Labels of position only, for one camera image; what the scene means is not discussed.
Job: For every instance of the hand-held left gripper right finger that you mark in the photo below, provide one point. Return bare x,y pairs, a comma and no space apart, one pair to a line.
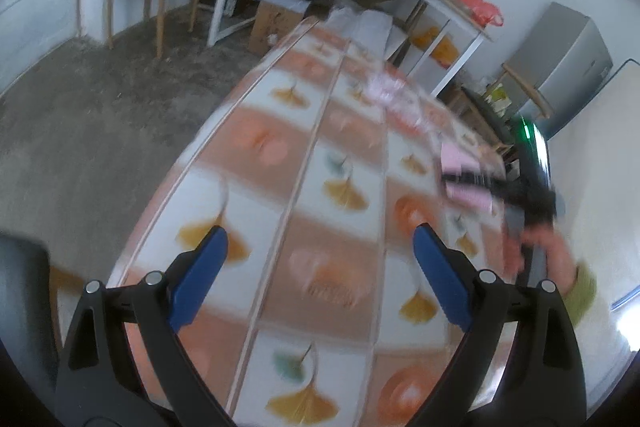
442,282

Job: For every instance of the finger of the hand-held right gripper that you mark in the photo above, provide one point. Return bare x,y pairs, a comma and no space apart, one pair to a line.
475,182

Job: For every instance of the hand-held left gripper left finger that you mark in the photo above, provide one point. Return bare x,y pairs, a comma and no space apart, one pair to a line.
200,279

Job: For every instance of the pink packet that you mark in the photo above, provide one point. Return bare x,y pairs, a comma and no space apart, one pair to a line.
460,159

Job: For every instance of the person's right hand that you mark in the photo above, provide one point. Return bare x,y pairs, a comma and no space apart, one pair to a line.
555,252

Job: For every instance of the white mattress with blue edge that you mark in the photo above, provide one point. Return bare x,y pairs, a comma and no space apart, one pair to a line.
600,187

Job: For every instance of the light wooden stand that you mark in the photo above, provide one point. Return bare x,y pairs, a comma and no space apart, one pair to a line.
522,84

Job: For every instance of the pink plastic bag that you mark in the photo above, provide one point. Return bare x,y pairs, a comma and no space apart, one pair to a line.
395,99

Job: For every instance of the grey fridge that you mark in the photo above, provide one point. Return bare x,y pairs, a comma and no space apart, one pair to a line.
565,67

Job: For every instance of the yellow plastic bag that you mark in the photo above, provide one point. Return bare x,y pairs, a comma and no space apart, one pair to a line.
440,49

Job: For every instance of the patterned tablecloth table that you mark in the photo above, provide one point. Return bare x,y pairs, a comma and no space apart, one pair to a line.
310,187

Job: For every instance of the orange red plastic bag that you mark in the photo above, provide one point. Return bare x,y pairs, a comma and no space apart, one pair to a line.
477,7

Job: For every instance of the white foam sheet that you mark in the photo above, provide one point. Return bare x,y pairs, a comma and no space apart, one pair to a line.
370,24

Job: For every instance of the cardboard box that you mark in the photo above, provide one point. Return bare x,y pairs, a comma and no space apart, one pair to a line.
272,27

